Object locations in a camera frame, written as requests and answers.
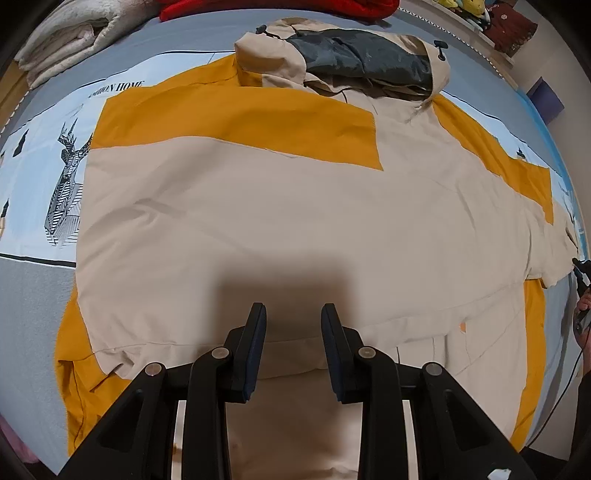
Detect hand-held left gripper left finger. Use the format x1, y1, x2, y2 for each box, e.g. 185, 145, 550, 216
58, 302, 269, 480

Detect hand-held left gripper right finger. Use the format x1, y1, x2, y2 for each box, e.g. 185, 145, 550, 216
321, 303, 539, 480

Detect beige and yellow hooded jacket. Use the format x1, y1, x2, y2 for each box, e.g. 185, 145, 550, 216
54, 17, 578, 480

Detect person's right hand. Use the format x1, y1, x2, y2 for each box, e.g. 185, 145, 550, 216
578, 290, 591, 370

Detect purple box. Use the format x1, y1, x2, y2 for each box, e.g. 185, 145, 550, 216
526, 78, 566, 124

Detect printed grey bed sheet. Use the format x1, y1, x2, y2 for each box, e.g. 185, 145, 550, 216
0, 9, 591, 472

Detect maroon cushion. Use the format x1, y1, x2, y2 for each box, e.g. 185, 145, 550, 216
485, 4, 539, 56

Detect pink cloth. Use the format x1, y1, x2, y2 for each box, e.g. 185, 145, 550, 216
0, 415, 38, 467

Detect yellow green plush toys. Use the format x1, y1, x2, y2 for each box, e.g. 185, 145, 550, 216
436, 0, 497, 31

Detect red cloth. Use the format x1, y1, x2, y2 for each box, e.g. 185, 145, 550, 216
159, 0, 400, 23

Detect folded white blanket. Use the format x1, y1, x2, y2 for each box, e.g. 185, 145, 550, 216
14, 0, 162, 88

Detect black cable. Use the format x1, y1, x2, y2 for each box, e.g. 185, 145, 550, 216
526, 342, 585, 448

